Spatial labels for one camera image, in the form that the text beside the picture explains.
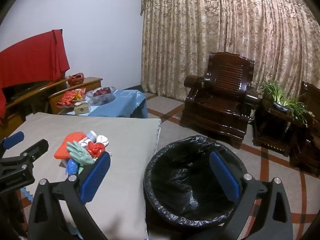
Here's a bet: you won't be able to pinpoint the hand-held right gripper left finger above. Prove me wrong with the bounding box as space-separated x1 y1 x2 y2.
27 152 112 240

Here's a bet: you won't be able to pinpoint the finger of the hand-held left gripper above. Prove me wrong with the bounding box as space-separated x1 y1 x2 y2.
0 139 49 173
0 131 25 155

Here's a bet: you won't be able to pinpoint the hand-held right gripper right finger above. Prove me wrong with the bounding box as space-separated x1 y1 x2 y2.
209 151 293 240

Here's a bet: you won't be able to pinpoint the blue plastic wrapper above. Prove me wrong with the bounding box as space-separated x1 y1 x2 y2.
65 159 84 175

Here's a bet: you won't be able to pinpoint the green rubber glove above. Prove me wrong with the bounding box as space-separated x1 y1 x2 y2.
66 141 97 166

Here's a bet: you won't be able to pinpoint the red plastic bag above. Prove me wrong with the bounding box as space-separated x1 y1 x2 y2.
86 142 107 158

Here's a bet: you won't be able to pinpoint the white tissue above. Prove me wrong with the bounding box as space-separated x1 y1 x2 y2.
96 134 110 147

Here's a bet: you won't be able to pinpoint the large orange foam net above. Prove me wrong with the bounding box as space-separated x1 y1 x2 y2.
54 132 87 160

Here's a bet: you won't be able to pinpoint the black lined waste bin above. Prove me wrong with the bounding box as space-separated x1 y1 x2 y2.
143 135 255 230

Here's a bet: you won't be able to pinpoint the blue scalloped table cover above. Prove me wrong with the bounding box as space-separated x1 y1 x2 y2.
20 187 34 202

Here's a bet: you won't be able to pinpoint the grey tablecloth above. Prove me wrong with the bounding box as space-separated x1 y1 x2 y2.
0 112 162 240

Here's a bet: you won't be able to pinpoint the black television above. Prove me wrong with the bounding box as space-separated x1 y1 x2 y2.
1 80 54 100

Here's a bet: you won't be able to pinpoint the light wooden cabinet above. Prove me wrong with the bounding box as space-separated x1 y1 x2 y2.
0 76 103 138

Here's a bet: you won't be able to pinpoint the small beige box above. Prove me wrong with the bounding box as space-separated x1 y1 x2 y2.
75 104 90 115

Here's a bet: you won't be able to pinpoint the red and yellow packet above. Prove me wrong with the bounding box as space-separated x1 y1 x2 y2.
56 88 87 108

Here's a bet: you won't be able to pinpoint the dark wooden side table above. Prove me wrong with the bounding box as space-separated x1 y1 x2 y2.
252 97 309 157

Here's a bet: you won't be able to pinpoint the blue tablecloth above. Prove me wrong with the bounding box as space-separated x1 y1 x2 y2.
60 89 148 118

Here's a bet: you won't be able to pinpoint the glass fruit bowl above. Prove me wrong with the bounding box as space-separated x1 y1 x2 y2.
86 86 117 105

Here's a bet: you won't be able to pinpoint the red cloth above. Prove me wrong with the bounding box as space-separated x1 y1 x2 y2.
0 29 70 128

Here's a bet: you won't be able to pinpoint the red fruits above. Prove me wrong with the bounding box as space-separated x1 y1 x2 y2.
94 87 112 97

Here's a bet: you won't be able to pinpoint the green potted plant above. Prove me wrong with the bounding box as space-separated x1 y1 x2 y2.
259 79 314 125

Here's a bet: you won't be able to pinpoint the beige patterned curtain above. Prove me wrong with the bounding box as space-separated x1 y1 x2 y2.
140 0 320 110

